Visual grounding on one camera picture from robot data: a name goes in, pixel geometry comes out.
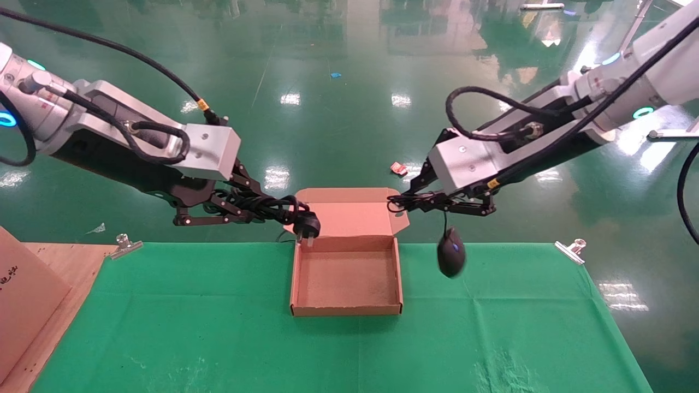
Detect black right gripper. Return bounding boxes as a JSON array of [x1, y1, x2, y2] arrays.
[[389, 131, 611, 216]]

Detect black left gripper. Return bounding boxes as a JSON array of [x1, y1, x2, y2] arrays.
[[52, 131, 285, 226]]

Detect black computer mouse with cord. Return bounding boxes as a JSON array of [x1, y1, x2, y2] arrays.
[[387, 194, 467, 279]]

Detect black power cable with plug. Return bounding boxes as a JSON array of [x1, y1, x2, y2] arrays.
[[205, 188, 323, 241]]

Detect open brown cardboard box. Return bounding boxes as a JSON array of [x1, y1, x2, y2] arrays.
[[283, 188, 410, 317]]

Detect large closed cardboard box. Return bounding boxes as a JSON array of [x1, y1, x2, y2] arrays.
[[0, 227, 72, 383]]

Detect silver binder clip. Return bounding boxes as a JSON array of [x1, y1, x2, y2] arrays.
[[109, 234, 144, 260], [554, 239, 587, 266]]

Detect green table cloth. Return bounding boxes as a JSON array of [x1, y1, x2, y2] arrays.
[[30, 243, 653, 393]]

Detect white table leg with foot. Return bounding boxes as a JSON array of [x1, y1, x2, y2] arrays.
[[580, 0, 653, 74]]

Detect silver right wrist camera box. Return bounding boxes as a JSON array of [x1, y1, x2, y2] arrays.
[[428, 90, 579, 194]]

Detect long black right arm cable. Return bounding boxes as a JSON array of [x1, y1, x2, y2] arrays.
[[489, 16, 699, 189]]

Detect long black arm cable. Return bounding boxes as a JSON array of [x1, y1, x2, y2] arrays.
[[489, 16, 699, 189], [0, 7, 230, 126]]

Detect looped black left camera cable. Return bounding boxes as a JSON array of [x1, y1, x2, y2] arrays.
[[19, 74, 192, 165]]

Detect looped black camera cable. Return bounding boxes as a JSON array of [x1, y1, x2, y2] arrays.
[[19, 74, 192, 165], [445, 86, 596, 144]]

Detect looped black right camera cable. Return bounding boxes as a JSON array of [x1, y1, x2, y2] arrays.
[[445, 86, 596, 144]]

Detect long black left arm cable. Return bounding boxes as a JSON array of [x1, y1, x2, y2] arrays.
[[0, 7, 230, 126]]

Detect hanging black left arm cable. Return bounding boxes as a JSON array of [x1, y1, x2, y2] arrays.
[[0, 92, 37, 167]]

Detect hanging black arm cable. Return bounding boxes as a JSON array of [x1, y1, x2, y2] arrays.
[[677, 141, 699, 246], [0, 92, 37, 167]]

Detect white foot bar with post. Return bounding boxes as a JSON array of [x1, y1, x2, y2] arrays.
[[647, 117, 699, 140]]

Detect hanging black right arm cable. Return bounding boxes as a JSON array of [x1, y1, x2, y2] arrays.
[[677, 141, 699, 246]]

